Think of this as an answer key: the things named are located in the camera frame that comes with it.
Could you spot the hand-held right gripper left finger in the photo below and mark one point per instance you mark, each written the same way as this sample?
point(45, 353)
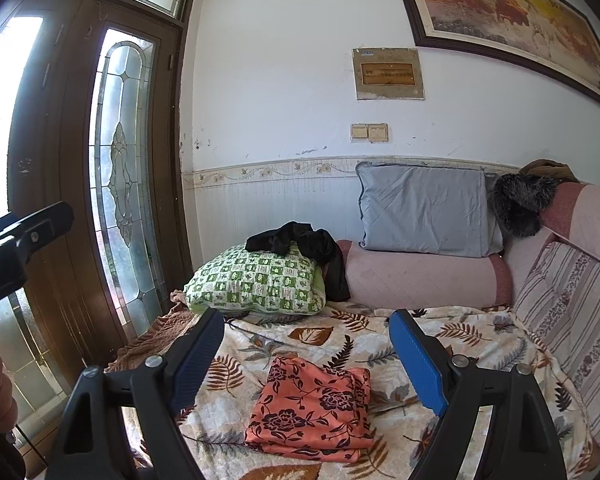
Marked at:
point(200, 355)

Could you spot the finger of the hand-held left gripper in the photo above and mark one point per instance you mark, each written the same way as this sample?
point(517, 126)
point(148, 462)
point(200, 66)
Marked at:
point(35, 227)

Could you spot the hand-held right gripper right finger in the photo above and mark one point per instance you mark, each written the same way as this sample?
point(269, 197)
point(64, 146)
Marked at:
point(417, 360)

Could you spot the orange floral blouse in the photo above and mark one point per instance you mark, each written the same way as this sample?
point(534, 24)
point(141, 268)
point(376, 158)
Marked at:
point(310, 410)

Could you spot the brown quilted mat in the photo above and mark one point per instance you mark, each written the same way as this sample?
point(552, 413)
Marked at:
point(155, 332)

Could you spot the pink bolster cushion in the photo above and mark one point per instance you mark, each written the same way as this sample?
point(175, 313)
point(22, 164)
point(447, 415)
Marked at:
point(420, 280)

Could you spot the leaf print fleece blanket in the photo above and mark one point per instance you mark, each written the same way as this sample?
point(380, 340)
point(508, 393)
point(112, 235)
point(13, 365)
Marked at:
point(330, 335)

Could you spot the green checkered pillow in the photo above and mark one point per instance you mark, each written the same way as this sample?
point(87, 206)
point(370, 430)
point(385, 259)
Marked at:
point(255, 280)

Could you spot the brown wooden glass door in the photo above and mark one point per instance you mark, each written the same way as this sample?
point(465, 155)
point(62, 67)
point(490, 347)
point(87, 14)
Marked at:
point(70, 110)

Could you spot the grey-blue pillow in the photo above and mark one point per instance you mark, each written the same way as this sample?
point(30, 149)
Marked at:
point(425, 210)

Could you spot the black garment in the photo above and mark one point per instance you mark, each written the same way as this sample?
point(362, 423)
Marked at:
point(305, 242)

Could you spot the striped sofa cushion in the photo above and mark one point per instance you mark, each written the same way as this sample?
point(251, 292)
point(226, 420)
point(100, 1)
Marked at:
point(570, 330)

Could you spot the fur-trimmed coat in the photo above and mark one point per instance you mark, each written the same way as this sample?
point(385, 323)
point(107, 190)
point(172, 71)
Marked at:
point(520, 205)

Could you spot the pink sofa cover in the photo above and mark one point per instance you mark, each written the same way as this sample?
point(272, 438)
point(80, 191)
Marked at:
point(585, 215)

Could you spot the beige wall switch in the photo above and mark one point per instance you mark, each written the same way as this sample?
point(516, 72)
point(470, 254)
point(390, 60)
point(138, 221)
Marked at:
point(360, 132)
point(379, 132)

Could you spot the wall electrical panel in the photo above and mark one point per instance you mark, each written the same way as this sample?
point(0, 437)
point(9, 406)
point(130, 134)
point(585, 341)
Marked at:
point(387, 74)

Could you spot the framed wall painting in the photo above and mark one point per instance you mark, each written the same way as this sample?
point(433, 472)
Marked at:
point(505, 5)

